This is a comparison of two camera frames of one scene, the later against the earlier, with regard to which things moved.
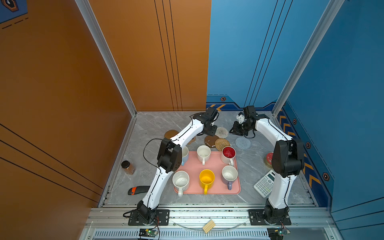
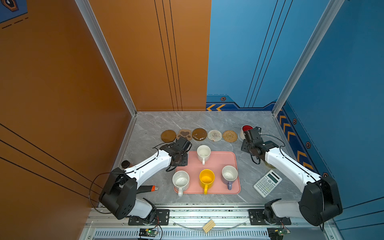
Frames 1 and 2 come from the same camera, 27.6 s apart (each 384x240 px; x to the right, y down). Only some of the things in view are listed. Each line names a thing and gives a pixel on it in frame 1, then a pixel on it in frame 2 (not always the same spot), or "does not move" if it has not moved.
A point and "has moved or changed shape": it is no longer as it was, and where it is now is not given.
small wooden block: x=208 y=226 does not move
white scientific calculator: x=264 y=186 does not move
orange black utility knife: x=137 y=189 does not move
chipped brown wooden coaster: x=210 y=140 has moved or changed shape
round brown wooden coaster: x=169 y=133 does not move
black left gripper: x=212 y=132 → x=185 y=162
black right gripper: x=235 y=130 → x=243 y=145
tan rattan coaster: x=221 y=143 → x=229 y=136
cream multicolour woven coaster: x=221 y=132 has moved or changed shape
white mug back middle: x=203 y=153 does not move
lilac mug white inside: x=229 y=175 does not move
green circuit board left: x=145 y=232 does not move
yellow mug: x=206 y=178 does not move
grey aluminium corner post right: x=307 y=54 does not move
